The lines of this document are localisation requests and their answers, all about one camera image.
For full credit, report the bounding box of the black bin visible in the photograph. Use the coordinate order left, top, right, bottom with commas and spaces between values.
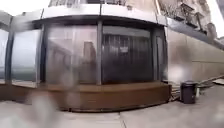
179, 80, 198, 105

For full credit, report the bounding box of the glass pavilion with wooden base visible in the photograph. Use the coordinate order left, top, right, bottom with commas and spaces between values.
0, 3, 173, 113

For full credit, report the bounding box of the balcony railing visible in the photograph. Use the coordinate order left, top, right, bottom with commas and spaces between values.
159, 0, 214, 34

